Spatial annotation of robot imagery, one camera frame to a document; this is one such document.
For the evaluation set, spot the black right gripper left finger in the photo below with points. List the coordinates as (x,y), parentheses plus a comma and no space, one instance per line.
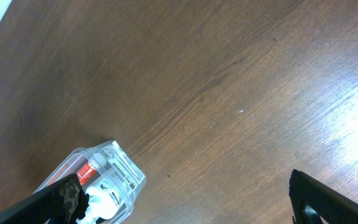
(63,202)

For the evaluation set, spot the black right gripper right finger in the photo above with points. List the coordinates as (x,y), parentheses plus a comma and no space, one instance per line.
(314,202)

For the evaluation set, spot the orange effervescent tablet tube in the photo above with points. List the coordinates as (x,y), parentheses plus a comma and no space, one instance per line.
(86,172)

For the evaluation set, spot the white spray bottle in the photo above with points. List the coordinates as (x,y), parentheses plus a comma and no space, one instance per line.
(104,202)

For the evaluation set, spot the clear plastic container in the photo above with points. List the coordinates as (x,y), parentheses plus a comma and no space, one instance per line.
(114,166)

